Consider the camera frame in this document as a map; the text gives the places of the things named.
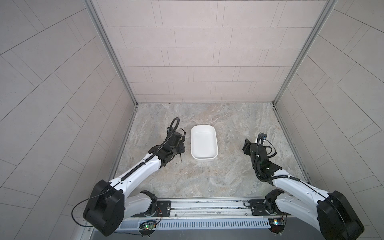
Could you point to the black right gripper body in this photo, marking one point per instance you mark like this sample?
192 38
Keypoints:
247 150

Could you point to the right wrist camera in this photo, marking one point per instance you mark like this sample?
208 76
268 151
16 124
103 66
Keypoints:
261 138

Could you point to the aluminium corner wall strip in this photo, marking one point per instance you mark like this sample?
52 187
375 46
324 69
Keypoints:
320 22

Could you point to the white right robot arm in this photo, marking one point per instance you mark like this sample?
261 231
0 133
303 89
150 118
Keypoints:
329 213

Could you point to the white rectangular bin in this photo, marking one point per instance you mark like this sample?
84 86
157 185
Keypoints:
204 144

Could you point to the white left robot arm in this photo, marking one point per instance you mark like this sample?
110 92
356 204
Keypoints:
111 202

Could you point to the left aluminium corner strip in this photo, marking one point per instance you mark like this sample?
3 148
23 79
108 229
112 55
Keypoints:
90 7

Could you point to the metal base rail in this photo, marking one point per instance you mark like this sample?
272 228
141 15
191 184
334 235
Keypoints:
205 214

